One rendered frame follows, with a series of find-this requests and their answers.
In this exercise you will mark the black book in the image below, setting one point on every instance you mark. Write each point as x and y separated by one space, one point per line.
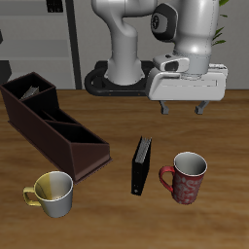
141 168

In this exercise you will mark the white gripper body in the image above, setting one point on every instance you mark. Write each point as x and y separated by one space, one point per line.
184 87

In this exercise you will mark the yellow and white mug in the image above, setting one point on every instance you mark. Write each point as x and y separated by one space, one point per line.
56 197

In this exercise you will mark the red patterned mug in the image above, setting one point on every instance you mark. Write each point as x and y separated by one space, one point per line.
186 186

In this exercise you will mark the dark brown desk caddy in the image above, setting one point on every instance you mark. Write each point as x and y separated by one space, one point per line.
61 139

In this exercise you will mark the dark book with grey pages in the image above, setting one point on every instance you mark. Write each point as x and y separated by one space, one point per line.
29 92

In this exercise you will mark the grey shelf unit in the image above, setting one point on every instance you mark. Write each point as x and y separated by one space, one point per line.
35 42

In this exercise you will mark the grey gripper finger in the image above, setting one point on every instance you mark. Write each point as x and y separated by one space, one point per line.
164 108
201 108

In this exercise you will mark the small black box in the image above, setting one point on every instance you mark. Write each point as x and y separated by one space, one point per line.
54 5

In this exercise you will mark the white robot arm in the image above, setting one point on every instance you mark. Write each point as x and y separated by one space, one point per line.
124 48

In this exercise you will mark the green pot plant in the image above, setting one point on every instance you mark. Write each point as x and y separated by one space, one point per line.
218 35

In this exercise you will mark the flat black base plate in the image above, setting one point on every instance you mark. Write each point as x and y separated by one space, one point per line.
94 85

